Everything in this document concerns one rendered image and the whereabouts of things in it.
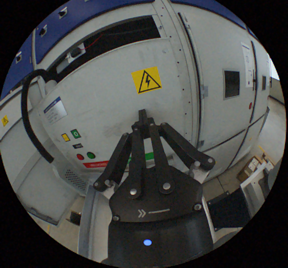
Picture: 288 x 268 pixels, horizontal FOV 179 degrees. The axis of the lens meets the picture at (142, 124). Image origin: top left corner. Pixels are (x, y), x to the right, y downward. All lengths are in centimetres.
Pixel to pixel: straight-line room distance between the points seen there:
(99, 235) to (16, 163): 55
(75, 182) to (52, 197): 35
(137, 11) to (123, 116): 41
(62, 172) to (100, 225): 34
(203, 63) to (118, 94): 34
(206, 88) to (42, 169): 91
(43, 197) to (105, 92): 70
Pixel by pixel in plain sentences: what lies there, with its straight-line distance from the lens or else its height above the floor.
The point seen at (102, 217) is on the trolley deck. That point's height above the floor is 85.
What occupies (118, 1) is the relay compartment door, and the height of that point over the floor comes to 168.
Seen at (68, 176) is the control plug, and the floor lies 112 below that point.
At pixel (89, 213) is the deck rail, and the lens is 62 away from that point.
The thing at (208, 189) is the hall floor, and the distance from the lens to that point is 144.
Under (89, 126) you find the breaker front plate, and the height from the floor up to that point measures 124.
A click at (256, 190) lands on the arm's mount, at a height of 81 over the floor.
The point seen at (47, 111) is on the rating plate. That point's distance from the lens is 37.
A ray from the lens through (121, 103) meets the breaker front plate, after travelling 21.
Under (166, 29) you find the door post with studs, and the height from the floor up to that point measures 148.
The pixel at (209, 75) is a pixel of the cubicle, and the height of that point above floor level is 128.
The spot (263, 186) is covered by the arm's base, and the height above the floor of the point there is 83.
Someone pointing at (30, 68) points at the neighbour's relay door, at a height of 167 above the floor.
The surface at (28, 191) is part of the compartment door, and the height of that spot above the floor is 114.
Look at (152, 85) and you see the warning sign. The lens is 20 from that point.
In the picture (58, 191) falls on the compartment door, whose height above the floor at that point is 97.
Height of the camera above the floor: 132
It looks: 29 degrees down
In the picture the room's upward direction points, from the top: 18 degrees counter-clockwise
